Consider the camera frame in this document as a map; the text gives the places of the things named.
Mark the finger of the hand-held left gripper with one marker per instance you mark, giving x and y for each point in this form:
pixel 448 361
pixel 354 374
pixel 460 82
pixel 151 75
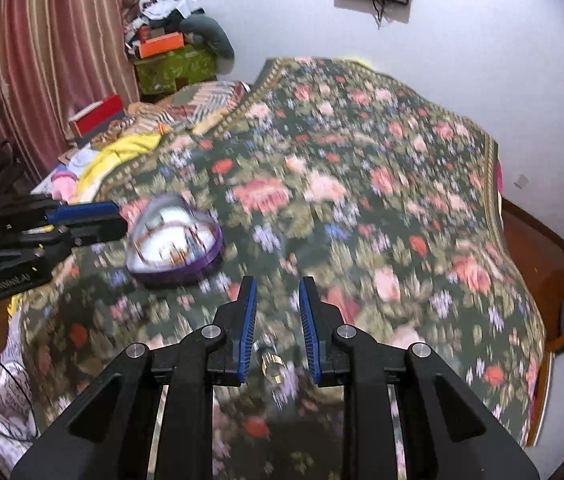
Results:
pixel 97 230
pixel 82 211

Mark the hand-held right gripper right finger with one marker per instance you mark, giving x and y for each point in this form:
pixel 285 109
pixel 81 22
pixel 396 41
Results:
pixel 309 332

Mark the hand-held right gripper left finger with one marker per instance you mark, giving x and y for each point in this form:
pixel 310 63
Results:
pixel 247 332

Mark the purple heart-shaped tin box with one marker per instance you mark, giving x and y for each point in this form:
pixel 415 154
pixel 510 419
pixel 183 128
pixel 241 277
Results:
pixel 177 260

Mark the pink cloth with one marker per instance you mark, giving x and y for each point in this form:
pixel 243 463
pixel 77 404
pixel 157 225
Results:
pixel 64 184

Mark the yellow blanket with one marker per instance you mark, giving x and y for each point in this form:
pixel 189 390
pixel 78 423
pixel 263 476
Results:
pixel 112 155

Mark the red box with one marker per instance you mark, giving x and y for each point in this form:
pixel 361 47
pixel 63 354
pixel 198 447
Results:
pixel 99 117

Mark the white printed cloth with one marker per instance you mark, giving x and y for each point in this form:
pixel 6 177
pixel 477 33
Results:
pixel 7 425

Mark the striped brown curtain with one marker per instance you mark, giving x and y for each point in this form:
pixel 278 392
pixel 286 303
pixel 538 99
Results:
pixel 47 60

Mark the floral blanket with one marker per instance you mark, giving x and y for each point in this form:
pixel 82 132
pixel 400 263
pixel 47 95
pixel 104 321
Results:
pixel 362 185

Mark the striped patterned blanket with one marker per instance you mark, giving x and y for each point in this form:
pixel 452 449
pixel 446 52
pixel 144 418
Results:
pixel 197 102

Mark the green patterned box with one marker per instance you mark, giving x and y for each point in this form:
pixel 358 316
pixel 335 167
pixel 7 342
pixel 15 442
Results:
pixel 174 70

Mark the orange box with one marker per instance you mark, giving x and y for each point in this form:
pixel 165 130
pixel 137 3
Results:
pixel 161 45

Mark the pile of clothes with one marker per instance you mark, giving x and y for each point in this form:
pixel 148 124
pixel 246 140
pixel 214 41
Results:
pixel 162 10

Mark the white wall socket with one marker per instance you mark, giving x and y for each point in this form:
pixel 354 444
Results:
pixel 522 181

